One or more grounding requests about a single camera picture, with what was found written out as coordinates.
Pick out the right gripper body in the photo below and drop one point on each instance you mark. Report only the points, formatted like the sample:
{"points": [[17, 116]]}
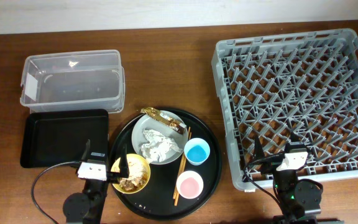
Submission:
{"points": [[304, 163]]}

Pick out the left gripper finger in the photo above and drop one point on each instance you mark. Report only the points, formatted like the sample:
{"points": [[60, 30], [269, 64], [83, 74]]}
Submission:
{"points": [[123, 164], [86, 151]]}

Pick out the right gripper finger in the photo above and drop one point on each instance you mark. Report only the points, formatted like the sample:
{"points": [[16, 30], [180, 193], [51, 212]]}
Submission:
{"points": [[258, 149], [294, 138]]}

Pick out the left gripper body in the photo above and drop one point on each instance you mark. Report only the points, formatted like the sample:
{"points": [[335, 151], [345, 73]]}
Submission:
{"points": [[105, 176]]}

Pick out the yellow bowl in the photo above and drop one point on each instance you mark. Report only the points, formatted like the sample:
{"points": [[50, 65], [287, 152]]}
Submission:
{"points": [[145, 183]]}

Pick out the food scraps pile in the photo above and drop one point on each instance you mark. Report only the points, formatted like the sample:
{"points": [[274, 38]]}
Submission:
{"points": [[135, 175]]}

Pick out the white tissue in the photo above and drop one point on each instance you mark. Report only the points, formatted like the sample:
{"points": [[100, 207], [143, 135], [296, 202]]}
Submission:
{"points": [[158, 146]]}

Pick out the grey plate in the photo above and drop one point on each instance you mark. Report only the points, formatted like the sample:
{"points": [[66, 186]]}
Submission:
{"points": [[146, 122]]}

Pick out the blue cup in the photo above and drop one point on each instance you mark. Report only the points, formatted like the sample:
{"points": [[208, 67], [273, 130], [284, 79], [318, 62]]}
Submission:
{"points": [[197, 151]]}

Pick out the gold foil wrapper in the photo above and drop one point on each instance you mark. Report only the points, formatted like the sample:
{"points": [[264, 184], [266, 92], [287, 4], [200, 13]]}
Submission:
{"points": [[165, 119]]}

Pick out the pink cup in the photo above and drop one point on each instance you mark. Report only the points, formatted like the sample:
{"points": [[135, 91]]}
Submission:
{"points": [[189, 184]]}

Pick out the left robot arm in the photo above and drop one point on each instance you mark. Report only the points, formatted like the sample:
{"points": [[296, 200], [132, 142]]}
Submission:
{"points": [[87, 206]]}

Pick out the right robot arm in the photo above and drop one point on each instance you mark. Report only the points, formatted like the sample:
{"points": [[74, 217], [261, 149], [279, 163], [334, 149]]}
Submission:
{"points": [[298, 199]]}

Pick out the grey dishwasher rack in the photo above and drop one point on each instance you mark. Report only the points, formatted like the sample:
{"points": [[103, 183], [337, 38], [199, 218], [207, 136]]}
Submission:
{"points": [[306, 83]]}

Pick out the black rectangular tray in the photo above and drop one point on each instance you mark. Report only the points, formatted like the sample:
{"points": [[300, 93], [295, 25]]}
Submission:
{"points": [[54, 137]]}

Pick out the round black serving tray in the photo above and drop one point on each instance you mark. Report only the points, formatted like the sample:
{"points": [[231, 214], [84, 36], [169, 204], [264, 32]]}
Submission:
{"points": [[155, 201]]}

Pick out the clear plastic bin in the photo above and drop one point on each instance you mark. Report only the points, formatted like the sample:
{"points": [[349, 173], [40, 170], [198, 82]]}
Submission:
{"points": [[68, 81]]}

